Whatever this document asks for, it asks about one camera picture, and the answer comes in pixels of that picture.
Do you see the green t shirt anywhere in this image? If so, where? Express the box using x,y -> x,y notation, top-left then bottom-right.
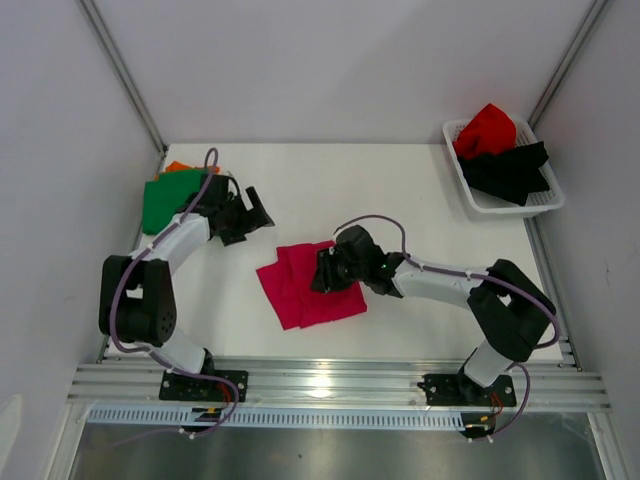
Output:
142,169 -> 206,236

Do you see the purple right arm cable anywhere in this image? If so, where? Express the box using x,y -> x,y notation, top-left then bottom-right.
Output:
332,214 -> 559,444

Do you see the black t shirt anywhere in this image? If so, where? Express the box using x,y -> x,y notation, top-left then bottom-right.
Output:
457,142 -> 551,206

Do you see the red t shirt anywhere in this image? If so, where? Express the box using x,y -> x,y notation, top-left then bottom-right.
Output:
453,104 -> 517,159

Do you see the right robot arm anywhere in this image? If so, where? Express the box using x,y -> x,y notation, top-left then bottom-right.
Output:
311,225 -> 559,404

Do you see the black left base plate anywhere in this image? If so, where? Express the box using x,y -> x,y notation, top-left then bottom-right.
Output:
158,370 -> 249,403

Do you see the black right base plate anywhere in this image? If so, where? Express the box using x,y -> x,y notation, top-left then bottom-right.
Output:
417,373 -> 517,407

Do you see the aluminium front rail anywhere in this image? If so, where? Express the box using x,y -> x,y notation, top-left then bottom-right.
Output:
67,356 -> 612,413

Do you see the white plastic basket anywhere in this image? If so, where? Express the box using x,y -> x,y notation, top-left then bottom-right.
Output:
442,116 -> 565,219

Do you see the right aluminium corner post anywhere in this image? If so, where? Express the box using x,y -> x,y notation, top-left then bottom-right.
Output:
527,0 -> 614,130

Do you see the left aluminium corner post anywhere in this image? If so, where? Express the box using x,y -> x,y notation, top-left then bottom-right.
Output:
76,0 -> 167,154

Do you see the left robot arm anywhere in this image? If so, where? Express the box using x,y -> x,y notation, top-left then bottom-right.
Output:
99,173 -> 274,400

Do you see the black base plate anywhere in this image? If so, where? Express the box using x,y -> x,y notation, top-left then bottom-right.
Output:
417,373 -> 517,407
158,370 -> 249,403

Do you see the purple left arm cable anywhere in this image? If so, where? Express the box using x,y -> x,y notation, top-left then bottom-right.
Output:
108,146 -> 241,446

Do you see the aluminium corner post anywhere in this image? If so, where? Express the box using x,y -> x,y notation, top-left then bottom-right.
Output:
76,0 -> 167,154
527,0 -> 614,130

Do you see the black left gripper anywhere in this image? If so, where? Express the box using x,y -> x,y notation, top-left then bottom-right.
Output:
219,187 -> 273,246

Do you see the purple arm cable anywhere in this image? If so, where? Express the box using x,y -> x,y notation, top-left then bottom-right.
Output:
332,214 -> 559,444
108,146 -> 241,446

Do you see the orange t shirt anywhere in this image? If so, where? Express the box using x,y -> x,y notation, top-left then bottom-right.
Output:
154,161 -> 202,181

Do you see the pink t shirt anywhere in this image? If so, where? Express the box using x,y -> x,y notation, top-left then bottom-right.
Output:
256,240 -> 368,330

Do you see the white slotted cable duct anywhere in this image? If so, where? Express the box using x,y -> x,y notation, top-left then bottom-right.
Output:
87,404 -> 464,431

